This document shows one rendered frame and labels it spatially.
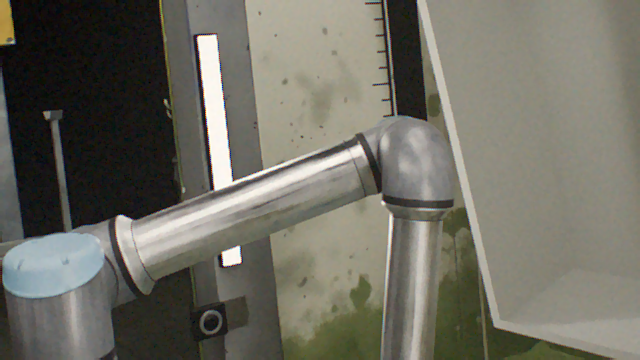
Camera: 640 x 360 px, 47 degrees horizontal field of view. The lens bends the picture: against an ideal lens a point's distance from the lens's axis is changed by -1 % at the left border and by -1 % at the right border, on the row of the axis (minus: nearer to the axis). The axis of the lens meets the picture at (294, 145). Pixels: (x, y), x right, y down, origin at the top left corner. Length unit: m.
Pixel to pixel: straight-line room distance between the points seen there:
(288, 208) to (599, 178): 1.00
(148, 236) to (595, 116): 1.17
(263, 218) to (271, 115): 0.85
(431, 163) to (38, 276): 0.61
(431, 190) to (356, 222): 1.13
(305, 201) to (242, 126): 0.80
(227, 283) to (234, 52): 0.63
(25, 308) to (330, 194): 0.52
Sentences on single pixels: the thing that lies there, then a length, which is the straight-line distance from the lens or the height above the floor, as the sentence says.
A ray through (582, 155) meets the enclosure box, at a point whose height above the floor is 0.86.
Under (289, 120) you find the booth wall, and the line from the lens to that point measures 2.13.
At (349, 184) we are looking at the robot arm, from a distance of 1.29.
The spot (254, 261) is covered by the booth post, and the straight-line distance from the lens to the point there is 2.10.
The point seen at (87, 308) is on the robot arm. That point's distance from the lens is 1.16.
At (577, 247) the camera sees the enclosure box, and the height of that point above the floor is 0.60.
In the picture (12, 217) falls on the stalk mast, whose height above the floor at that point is 0.85.
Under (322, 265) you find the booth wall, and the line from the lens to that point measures 2.23.
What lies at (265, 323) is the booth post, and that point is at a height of 0.46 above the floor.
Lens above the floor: 1.12
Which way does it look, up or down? 5 degrees down
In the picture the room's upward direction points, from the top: 6 degrees counter-clockwise
